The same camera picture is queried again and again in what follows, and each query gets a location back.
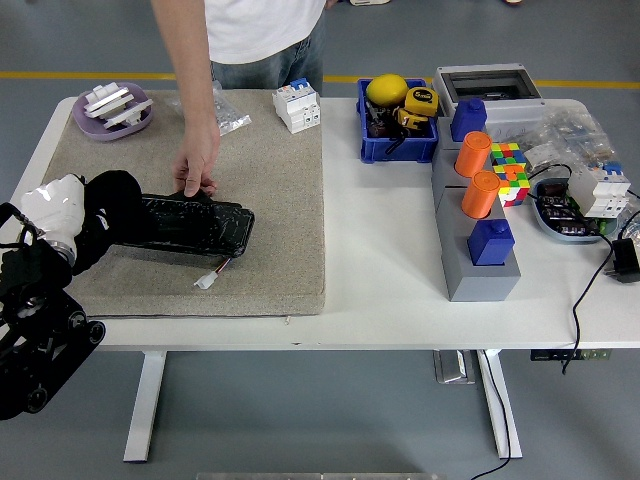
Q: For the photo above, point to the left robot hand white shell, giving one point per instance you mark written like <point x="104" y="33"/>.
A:
<point x="55" y="205"/>

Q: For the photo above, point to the person's right hand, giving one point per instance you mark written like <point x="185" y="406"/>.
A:
<point x="197" y="160"/>

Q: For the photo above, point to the glossy black panel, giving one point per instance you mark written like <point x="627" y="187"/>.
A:
<point x="200" y="225"/>

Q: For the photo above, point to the person's right forearm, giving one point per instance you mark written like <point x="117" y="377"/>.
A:
<point x="197" y="100"/>

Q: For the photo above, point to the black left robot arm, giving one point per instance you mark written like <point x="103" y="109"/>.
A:
<point x="30" y="350"/>

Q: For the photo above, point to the black table control panel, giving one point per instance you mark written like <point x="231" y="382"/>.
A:
<point x="545" y="356"/>

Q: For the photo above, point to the clear bag of screws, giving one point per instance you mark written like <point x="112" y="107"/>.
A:
<point x="232" y="117"/>

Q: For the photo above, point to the white plastic clip part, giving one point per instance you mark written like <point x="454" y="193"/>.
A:
<point x="107" y="100"/>
<point x="131" y="112"/>

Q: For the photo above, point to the purple dish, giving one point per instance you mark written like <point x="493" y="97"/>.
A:
<point x="87" y="128"/>

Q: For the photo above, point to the grey-brown mat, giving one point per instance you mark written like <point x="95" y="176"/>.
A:
<point x="280" y="200"/>

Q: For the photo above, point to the white blue circuit breaker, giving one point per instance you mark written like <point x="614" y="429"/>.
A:
<point x="600" y="192"/>
<point x="295" y="110"/>

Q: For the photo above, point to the person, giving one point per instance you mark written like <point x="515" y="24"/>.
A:
<point x="260" y="30"/>

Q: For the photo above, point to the dark brown tool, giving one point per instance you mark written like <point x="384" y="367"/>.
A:
<point x="377" y="127"/>

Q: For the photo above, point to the yellow lemon-shaped ball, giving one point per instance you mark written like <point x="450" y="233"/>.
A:
<point x="387" y="90"/>

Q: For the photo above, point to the blue plastic bin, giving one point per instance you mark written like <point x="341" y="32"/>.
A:
<point x="400" y="151"/>

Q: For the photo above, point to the white table leg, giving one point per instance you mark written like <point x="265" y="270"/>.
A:
<point x="495" y="400"/>
<point x="145" y="400"/>

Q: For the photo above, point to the small yellow tape measure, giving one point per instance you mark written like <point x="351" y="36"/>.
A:
<point x="410" y="120"/>

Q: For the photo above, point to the large yellow tape measure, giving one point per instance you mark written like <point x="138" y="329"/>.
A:
<point x="420" y="100"/>

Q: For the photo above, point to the blue block with knob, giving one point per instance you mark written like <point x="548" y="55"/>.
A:
<point x="490" y="245"/>
<point x="467" y="120"/>

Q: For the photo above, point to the orange cylinder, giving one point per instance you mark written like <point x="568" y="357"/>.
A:
<point x="480" y="195"/>
<point x="472" y="155"/>

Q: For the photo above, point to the wide grey holder block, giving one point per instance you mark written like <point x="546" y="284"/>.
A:
<point x="480" y="284"/>

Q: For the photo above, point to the small colourful puzzle cube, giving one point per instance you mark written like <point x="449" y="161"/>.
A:
<point x="507" y="152"/>

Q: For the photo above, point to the large colourful puzzle cube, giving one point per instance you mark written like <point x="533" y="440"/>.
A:
<point x="515" y="187"/>

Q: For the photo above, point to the metal floor plate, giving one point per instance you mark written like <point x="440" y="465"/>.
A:
<point x="452" y="370"/>

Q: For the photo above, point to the black electronic components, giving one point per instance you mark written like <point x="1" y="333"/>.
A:
<point x="560" y="215"/>

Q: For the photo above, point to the clear bags of parts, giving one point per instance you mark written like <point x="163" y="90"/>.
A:
<point x="570" y="130"/>

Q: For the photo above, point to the blue-grey dish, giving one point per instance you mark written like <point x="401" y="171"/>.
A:
<point x="565" y="239"/>

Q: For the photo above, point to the black power adapter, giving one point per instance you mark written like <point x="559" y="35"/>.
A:
<point x="627" y="255"/>

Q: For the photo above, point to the grey electrical enclosure box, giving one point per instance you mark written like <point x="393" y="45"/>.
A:
<point x="515" y="115"/>

